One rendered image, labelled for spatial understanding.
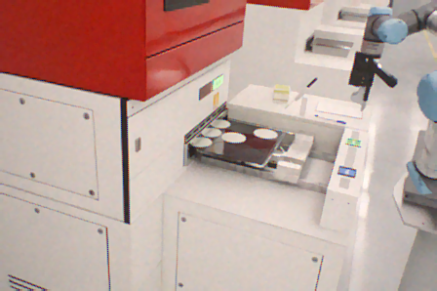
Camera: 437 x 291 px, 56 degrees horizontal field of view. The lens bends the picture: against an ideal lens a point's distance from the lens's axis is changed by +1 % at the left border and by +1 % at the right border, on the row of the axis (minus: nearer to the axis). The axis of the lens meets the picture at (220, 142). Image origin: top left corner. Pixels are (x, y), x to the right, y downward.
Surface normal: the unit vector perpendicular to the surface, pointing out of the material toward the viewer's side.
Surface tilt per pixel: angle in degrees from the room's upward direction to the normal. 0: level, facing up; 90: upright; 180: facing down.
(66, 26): 90
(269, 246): 90
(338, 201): 90
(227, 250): 90
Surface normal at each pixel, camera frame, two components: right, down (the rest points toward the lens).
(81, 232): -0.37, 0.37
